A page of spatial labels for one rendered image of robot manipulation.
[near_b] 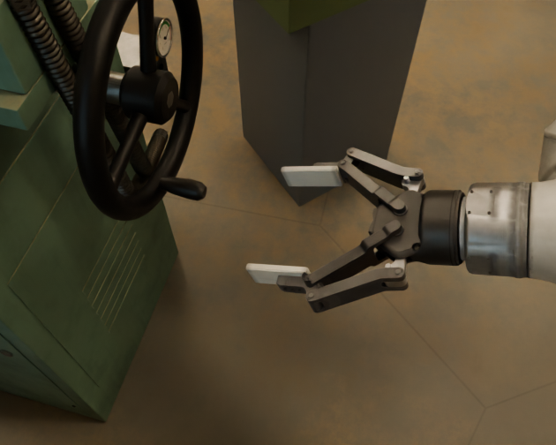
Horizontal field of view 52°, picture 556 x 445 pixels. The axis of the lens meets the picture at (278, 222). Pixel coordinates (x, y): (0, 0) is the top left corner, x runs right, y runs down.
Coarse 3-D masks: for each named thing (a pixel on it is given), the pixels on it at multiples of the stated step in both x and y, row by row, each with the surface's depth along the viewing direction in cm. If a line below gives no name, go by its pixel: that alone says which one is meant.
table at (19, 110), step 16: (96, 0) 64; (64, 48) 60; (48, 80) 58; (0, 96) 56; (16, 96) 56; (32, 96) 56; (48, 96) 59; (0, 112) 56; (16, 112) 55; (32, 112) 57
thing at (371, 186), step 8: (344, 160) 65; (344, 168) 64; (352, 168) 64; (352, 176) 63; (360, 176) 63; (352, 184) 65; (360, 184) 62; (368, 184) 62; (376, 184) 61; (360, 192) 64; (368, 192) 62; (376, 192) 60; (384, 192) 59; (376, 200) 61; (384, 200) 59; (392, 200) 58; (400, 200) 58; (392, 208) 58; (400, 208) 57
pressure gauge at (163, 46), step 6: (156, 18) 90; (162, 18) 90; (168, 18) 91; (156, 24) 89; (162, 24) 90; (168, 24) 92; (156, 30) 89; (162, 30) 91; (156, 36) 89; (162, 36) 91; (168, 36) 93; (156, 42) 89; (162, 42) 92; (168, 42) 94; (156, 48) 90; (162, 48) 92; (168, 48) 94; (156, 54) 91; (162, 54) 93; (156, 60) 96
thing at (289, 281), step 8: (280, 280) 59; (288, 280) 58; (296, 280) 58; (280, 288) 59; (288, 288) 58; (296, 288) 58; (304, 288) 57; (312, 288) 57; (312, 304) 56; (320, 304) 56
